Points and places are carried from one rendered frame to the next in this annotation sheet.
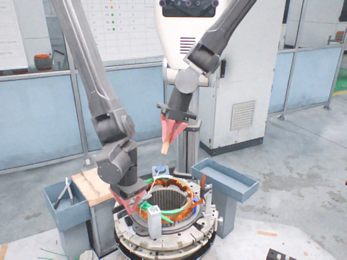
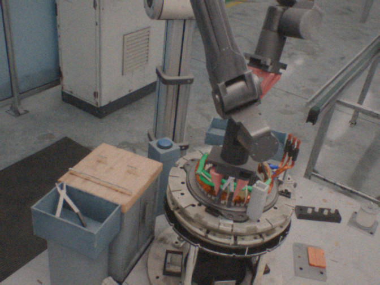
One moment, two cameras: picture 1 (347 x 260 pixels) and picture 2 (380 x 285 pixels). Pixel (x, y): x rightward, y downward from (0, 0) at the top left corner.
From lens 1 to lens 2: 0.63 m
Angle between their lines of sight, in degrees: 31
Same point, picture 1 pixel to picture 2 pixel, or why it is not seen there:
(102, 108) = (236, 69)
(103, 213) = (130, 218)
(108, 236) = (129, 250)
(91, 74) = (224, 25)
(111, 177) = (266, 154)
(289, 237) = (302, 189)
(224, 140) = (116, 90)
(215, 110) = (101, 46)
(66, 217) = (103, 236)
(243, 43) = not seen: outside the picture
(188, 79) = (312, 22)
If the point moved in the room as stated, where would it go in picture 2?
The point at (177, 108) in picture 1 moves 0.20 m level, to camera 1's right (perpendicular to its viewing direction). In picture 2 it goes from (275, 57) to (341, 48)
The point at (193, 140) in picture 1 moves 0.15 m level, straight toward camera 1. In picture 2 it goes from (186, 96) to (207, 118)
